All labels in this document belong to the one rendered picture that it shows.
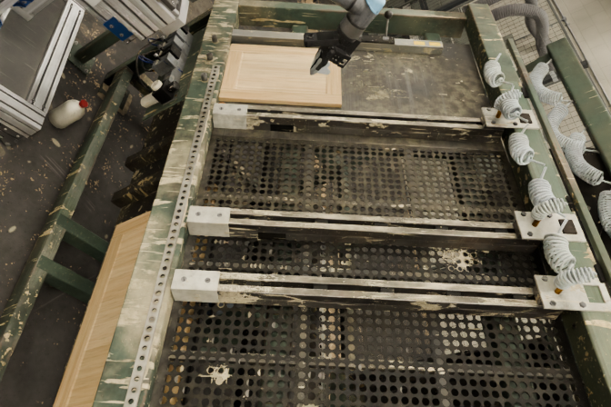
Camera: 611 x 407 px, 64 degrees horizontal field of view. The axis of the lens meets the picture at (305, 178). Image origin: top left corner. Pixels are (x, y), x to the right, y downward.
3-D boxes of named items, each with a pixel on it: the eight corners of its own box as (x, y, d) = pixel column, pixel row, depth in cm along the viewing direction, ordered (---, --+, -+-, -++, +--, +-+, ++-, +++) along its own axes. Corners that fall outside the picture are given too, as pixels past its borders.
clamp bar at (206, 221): (194, 213, 156) (183, 163, 138) (560, 233, 158) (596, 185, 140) (188, 240, 150) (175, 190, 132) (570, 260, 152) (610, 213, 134)
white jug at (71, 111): (52, 106, 233) (79, 89, 224) (69, 119, 239) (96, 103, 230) (45, 120, 226) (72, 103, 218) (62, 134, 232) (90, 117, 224)
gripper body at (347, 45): (341, 70, 163) (362, 44, 155) (319, 61, 159) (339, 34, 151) (339, 54, 168) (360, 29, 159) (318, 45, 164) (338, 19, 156)
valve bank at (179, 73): (146, 27, 222) (185, 2, 212) (169, 50, 231) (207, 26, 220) (115, 98, 189) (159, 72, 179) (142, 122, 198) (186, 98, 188)
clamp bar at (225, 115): (216, 114, 189) (210, 62, 171) (521, 130, 190) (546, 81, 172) (213, 131, 182) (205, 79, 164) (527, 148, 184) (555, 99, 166)
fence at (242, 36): (234, 36, 224) (233, 28, 221) (439, 48, 225) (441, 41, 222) (232, 43, 221) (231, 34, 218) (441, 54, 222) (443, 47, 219)
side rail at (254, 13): (240, 19, 245) (239, -2, 237) (458, 32, 246) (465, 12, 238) (239, 25, 241) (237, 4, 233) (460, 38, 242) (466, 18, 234)
